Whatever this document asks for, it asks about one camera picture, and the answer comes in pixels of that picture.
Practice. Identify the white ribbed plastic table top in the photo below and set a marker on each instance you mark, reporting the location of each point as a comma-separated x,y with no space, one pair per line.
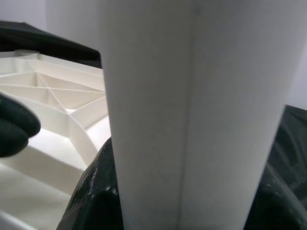
48,191

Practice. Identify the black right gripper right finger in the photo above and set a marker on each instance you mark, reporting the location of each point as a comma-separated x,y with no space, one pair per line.
280,208

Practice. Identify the white tapered plastic table leg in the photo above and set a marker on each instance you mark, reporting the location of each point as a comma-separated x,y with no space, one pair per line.
156,119

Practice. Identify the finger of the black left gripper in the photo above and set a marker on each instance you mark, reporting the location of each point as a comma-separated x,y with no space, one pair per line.
19,115
12,143

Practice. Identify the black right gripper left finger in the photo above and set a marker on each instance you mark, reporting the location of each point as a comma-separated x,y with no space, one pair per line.
96,191

